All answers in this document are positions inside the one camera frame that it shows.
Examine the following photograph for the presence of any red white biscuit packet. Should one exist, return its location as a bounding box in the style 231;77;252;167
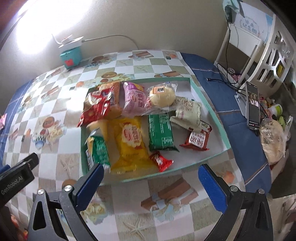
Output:
180;121;212;151

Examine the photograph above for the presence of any pale green snack packet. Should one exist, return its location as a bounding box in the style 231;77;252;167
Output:
170;96;202;132

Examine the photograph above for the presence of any round bun clear wrapper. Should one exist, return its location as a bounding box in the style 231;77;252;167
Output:
143;82;178;115

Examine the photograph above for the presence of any small pink wrapper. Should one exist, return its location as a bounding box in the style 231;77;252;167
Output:
0;113;7;130

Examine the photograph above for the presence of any checkered food-print table mat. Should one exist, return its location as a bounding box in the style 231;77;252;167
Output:
3;49;246;241

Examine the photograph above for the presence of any green striped biscuit packet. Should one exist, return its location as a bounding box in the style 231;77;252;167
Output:
86;136;110;170

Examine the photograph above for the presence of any blue plaid tablecloth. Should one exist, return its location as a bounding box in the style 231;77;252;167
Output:
1;50;272;191

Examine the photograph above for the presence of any bread in plastic bag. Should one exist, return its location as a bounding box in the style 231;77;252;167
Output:
259;118;287;166

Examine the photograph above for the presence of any small red candy packet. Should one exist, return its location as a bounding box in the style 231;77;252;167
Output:
149;151;174;172

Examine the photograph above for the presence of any white green jar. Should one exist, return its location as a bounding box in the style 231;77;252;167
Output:
268;104;283;117

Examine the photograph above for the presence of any large red snack packet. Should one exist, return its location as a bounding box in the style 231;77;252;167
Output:
77;88;113;127

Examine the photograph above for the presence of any yellow snack packet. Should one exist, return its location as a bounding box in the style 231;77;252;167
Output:
108;116;154;174

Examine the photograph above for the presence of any white phone stand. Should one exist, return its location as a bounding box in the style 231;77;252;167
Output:
234;92;247;119

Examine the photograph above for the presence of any white tray teal rim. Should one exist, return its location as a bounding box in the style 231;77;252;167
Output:
79;77;232;185

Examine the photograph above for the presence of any dark green snack packet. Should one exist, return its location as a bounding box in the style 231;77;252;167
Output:
148;113;178;152

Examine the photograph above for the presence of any smartphone on stand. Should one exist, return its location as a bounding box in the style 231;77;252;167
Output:
245;81;260;131

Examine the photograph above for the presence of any orange snack packet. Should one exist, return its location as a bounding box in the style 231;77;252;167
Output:
98;81;122;120

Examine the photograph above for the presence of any teal box with red sticker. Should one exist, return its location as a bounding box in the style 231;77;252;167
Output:
60;47;82;69

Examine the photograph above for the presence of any pink snack packet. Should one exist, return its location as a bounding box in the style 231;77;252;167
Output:
122;82;147;117

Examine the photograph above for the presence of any white power strip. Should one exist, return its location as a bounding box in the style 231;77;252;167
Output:
59;35;83;51

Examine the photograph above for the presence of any white shelf rack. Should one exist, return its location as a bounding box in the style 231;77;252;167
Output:
214;1;295;97

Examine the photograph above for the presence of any black cable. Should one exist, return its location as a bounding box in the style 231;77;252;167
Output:
206;16;246;90

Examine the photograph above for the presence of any white power cable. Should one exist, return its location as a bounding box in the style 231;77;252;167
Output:
82;34;139;50

